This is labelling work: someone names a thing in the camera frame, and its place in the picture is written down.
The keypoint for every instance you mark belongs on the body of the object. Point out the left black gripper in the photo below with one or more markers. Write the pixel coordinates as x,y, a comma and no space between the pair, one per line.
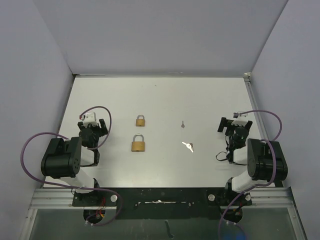
104,131

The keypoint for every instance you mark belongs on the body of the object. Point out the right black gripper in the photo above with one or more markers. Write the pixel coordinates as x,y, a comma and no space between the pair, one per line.
225,123

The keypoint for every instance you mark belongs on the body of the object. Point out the small brass padlock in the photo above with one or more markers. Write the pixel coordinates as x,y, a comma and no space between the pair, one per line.
140,121

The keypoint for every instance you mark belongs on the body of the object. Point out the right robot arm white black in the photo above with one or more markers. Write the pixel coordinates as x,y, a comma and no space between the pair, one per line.
264,161

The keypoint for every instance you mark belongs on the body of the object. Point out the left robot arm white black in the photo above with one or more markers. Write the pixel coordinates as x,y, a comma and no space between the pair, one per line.
64,159

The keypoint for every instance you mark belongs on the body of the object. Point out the silver key bunch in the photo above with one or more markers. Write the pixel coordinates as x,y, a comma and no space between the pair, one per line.
189,146

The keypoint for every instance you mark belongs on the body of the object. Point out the large brass padlock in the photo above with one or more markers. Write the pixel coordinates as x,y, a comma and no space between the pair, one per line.
138,143

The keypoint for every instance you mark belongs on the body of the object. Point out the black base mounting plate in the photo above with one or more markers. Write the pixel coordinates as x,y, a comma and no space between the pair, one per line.
175,203

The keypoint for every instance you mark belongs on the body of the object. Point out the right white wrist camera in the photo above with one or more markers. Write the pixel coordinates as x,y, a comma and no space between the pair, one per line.
239,119

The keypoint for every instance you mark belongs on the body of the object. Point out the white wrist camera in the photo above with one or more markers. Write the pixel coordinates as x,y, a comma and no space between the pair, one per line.
89,119
239,119

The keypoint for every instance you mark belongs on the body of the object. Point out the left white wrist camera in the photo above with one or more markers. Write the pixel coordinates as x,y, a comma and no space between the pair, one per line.
89,119

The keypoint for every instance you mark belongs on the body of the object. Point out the aluminium front rail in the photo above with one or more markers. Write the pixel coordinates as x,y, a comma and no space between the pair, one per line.
51,198

